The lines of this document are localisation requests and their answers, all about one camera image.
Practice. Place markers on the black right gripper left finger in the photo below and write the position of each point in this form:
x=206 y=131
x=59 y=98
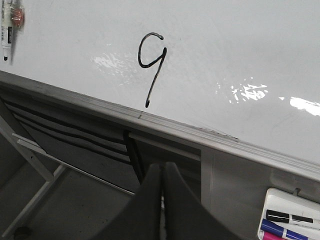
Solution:
x=140 y=218

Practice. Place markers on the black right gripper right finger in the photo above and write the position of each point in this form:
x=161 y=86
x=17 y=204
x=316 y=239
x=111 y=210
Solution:
x=185 y=216

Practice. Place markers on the blue capped whiteboard marker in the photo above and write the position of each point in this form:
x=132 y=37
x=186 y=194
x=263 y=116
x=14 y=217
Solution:
x=272 y=228

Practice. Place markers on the pink capped whiteboard marker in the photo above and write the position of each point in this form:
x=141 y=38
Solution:
x=264 y=235

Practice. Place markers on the black capped whiteboard marker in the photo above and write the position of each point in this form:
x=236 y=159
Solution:
x=291 y=219

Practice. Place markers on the dark slatted panel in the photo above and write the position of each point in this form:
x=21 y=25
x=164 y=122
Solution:
x=89 y=144

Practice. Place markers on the white marker tray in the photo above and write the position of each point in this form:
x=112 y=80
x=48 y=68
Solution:
x=289 y=203

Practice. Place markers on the white whiteboard with metal frame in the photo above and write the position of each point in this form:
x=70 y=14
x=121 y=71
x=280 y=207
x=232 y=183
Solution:
x=246 y=69

